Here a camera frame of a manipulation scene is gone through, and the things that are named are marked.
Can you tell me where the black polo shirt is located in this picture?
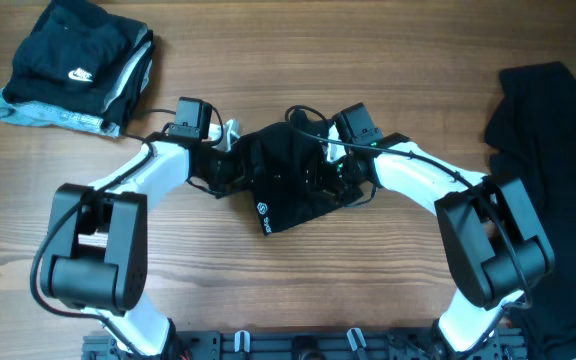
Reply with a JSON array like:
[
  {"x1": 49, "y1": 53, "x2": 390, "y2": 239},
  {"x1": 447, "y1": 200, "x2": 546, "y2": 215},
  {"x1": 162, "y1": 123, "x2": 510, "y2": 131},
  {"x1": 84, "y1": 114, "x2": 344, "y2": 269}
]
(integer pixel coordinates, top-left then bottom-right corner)
[{"x1": 233, "y1": 109, "x2": 348, "y2": 236}]

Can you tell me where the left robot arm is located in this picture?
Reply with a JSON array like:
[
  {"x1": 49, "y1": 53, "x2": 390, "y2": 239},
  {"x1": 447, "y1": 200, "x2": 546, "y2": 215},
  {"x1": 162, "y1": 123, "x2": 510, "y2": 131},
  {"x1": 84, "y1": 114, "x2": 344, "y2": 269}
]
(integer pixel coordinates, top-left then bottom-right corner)
[{"x1": 29, "y1": 97, "x2": 242, "y2": 359}]

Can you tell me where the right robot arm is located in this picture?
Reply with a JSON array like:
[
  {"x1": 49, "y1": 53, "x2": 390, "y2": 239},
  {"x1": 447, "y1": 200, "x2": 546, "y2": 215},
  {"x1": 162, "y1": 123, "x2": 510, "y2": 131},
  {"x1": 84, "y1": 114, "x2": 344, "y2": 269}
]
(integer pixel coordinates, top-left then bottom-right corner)
[{"x1": 301, "y1": 103, "x2": 555, "y2": 359}]

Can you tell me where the folded black grey-trimmed shirt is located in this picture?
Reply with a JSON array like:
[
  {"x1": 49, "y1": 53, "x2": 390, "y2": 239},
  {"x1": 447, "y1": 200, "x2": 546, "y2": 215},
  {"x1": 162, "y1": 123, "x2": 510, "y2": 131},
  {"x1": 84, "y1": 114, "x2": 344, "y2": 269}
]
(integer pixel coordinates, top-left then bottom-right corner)
[{"x1": 32, "y1": 0, "x2": 156, "y2": 128}]

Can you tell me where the folded black Nike garment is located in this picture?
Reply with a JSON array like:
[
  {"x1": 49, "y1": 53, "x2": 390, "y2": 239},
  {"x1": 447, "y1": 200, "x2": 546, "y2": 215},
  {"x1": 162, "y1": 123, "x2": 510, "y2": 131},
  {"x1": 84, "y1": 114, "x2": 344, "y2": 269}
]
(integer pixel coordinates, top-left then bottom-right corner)
[{"x1": 3, "y1": 4, "x2": 130, "y2": 115}]

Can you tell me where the black shirt pile right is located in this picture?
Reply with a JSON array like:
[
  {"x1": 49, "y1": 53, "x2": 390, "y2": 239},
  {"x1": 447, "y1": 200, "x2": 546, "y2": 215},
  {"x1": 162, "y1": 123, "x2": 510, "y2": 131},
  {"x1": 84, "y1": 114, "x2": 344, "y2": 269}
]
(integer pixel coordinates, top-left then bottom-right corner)
[{"x1": 484, "y1": 62, "x2": 576, "y2": 359}]

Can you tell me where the folded grey garment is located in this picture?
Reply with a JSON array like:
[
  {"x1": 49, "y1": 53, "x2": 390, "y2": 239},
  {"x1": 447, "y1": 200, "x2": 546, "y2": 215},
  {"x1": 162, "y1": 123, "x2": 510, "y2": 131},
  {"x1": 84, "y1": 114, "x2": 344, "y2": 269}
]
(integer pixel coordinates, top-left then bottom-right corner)
[{"x1": 0, "y1": 89, "x2": 120, "y2": 138}]

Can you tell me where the right white rail clip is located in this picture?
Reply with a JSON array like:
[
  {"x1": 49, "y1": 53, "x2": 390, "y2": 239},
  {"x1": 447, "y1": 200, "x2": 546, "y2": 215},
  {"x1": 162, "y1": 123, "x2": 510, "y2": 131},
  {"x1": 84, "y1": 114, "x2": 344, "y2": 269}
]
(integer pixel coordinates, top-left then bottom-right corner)
[{"x1": 346, "y1": 327, "x2": 366, "y2": 354}]

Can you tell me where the white rail clip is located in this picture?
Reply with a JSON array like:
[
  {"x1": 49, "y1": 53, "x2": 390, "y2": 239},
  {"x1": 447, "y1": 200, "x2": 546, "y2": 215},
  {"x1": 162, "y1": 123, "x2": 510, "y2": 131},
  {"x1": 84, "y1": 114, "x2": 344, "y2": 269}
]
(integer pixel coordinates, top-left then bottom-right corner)
[
  {"x1": 233, "y1": 330, "x2": 251, "y2": 353},
  {"x1": 346, "y1": 327, "x2": 366, "y2": 354}
]

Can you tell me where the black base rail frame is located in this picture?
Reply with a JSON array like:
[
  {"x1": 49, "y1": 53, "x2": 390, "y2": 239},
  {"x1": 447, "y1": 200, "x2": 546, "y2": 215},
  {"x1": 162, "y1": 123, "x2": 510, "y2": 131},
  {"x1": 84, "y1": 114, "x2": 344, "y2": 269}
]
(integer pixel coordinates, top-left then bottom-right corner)
[{"x1": 81, "y1": 328, "x2": 528, "y2": 360}]

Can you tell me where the left white rail clip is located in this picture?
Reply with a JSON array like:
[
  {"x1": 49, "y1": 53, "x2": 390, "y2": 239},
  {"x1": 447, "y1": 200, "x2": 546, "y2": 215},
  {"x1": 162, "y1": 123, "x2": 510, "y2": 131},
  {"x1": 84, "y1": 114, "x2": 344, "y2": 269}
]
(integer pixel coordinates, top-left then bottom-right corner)
[{"x1": 233, "y1": 330, "x2": 251, "y2": 353}]

